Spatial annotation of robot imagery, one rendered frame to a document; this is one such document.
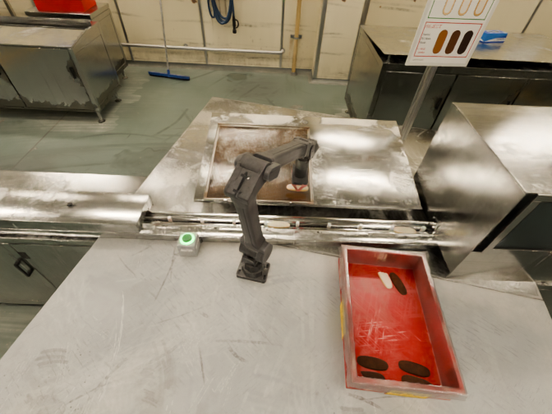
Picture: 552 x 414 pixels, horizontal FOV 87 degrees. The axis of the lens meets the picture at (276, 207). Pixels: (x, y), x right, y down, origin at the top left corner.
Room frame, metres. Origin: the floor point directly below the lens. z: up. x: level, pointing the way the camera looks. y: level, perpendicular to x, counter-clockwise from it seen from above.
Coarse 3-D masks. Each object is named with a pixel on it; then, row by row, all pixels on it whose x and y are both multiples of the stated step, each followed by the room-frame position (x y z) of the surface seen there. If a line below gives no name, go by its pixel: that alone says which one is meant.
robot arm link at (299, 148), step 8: (288, 144) 0.82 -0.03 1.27; (296, 144) 0.84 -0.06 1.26; (304, 144) 0.86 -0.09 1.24; (312, 144) 0.91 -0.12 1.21; (248, 152) 0.67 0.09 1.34; (264, 152) 0.68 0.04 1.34; (272, 152) 0.69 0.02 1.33; (280, 152) 0.71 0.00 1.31; (288, 152) 0.75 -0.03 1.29; (296, 152) 0.80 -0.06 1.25; (304, 152) 0.85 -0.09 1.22; (272, 160) 0.63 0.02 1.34; (280, 160) 0.69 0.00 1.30; (288, 160) 0.75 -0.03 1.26; (272, 168) 0.58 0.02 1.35; (264, 176) 0.57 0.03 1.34; (272, 176) 0.58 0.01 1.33
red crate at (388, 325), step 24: (360, 264) 0.65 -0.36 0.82; (360, 288) 0.54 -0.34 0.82; (384, 288) 0.55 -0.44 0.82; (408, 288) 0.55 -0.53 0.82; (360, 312) 0.45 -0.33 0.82; (384, 312) 0.45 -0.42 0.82; (408, 312) 0.46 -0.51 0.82; (360, 336) 0.36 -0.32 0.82; (384, 336) 0.37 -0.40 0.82; (408, 336) 0.37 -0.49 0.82; (384, 360) 0.29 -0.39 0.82; (408, 360) 0.30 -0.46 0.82; (432, 360) 0.30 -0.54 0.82
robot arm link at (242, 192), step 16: (240, 160) 0.61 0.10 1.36; (256, 160) 0.60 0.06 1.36; (240, 176) 0.57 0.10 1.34; (256, 176) 0.56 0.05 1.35; (224, 192) 0.54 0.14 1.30; (240, 192) 0.55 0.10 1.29; (256, 192) 0.54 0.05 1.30; (240, 208) 0.53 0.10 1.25; (256, 208) 0.57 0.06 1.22; (256, 224) 0.57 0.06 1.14; (240, 240) 0.60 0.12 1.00; (256, 240) 0.57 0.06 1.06; (256, 256) 0.57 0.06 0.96
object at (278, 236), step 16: (144, 224) 0.76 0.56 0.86; (160, 224) 0.76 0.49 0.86; (176, 240) 0.71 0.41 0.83; (208, 240) 0.71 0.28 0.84; (224, 240) 0.72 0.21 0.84; (272, 240) 0.72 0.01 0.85; (288, 240) 0.72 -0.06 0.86; (304, 240) 0.73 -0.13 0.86; (320, 240) 0.73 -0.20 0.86; (336, 240) 0.74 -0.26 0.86; (352, 240) 0.74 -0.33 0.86; (368, 240) 0.75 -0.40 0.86; (384, 240) 0.75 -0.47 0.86; (400, 240) 0.76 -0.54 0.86; (416, 240) 0.76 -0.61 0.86; (432, 240) 0.77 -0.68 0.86
